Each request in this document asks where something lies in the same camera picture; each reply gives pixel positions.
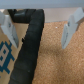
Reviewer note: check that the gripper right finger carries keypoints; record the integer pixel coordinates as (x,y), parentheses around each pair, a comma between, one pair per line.
(71,29)

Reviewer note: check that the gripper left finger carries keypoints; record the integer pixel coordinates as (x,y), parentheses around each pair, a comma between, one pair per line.
(8,27)

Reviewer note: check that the wooden drawer box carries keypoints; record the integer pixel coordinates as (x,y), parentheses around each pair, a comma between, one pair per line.
(20,34)

